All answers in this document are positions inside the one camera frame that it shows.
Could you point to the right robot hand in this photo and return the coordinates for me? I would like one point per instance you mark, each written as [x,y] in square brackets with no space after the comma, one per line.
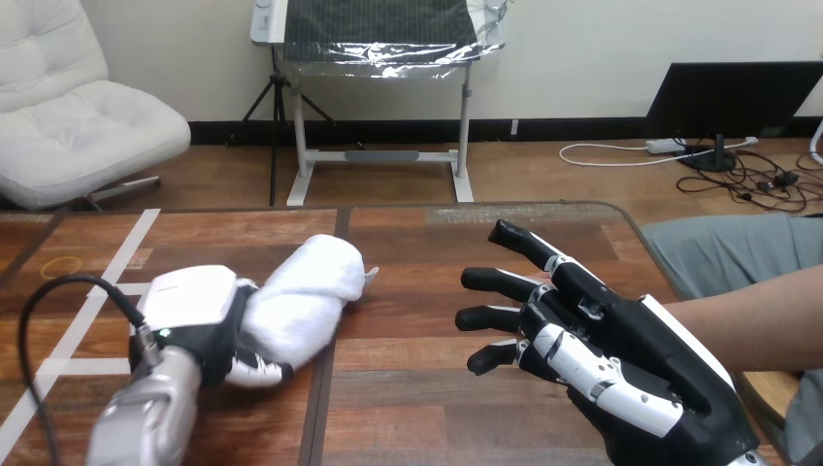
[643,360]

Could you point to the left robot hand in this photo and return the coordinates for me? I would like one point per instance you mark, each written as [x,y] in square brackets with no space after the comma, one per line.
[190,299]

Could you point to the white towel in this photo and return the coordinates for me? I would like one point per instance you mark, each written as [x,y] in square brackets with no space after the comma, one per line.
[299,302]

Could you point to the person's forearm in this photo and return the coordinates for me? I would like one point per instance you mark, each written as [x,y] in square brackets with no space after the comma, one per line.
[759,321]

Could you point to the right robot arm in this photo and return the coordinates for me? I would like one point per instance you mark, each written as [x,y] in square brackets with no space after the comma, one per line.
[752,460]

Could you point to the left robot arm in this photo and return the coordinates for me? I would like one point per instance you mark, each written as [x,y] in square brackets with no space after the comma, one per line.
[151,411]

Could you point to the person's body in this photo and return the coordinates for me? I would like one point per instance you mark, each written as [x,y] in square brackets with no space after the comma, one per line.
[726,254]

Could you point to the wooden seat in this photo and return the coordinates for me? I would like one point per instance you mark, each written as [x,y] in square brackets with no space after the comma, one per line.
[768,395]

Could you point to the black tripod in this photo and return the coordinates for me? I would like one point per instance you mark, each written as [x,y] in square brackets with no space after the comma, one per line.
[278,109]

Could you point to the white cushioned chair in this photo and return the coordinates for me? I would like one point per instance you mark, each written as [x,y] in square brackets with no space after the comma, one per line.
[71,122]

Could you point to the white power strip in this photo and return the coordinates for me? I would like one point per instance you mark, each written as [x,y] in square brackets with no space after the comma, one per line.
[665,146]

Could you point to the white desk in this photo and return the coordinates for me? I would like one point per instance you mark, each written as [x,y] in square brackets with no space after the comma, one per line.
[379,156]

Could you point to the dark screen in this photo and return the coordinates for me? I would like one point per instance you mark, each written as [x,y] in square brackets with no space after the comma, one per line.
[726,96]

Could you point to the foil sheet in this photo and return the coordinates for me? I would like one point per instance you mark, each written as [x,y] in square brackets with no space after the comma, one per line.
[386,54]

